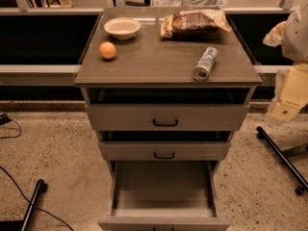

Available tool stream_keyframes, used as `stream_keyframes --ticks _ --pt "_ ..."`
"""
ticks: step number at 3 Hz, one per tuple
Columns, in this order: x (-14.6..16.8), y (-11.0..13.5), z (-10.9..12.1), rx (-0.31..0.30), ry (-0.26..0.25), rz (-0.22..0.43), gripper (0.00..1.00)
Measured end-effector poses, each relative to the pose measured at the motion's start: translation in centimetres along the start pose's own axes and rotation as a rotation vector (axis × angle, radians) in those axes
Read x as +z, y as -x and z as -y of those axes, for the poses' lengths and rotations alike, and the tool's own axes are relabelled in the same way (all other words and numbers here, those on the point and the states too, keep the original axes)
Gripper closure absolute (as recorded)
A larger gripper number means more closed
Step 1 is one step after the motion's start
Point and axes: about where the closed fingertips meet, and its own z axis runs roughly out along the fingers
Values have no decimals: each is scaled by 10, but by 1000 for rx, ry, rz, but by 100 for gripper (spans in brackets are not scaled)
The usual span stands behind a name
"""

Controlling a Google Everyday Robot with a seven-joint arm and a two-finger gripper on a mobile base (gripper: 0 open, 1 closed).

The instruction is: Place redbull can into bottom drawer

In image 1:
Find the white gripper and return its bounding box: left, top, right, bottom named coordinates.
left=263, top=21, right=308, bottom=123

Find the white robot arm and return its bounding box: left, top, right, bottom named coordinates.
left=263, top=0, right=308, bottom=123

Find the grey drawer cabinet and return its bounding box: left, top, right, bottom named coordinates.
left=73, top=6, right=264, bottom=166

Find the top grey drawer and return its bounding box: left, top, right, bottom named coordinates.
left=86, top=104, right=248, bottom=131

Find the bottom grey open drawer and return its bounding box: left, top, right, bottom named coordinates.
left=98, top=161, right=230, bottom=231

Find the middle grey drawer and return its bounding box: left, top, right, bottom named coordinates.
left=99, top=141, right=231, bottom=161

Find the black stand leg right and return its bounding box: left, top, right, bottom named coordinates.
left=256, top=126, right=308, bottom=195

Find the black stand leg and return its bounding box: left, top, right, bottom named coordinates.
left=256, top=126, right=308, bottom=195
left=20, top=179, right=47, bottom=231

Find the brown chip bag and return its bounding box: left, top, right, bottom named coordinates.
left=160, top=9, right=232, bottom=39

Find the white bowl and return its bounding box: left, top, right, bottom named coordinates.
left=104, top=17, right=141, bottom=40

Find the orange fruit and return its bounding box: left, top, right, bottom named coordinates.
left=99, top=41, right=116, bottom=60

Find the black stand leg left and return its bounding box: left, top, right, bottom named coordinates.
left=20, top=179, right=47, bottom=231

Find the black floor cable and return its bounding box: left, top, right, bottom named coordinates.
left=0, top=166, right=75, bottom=231

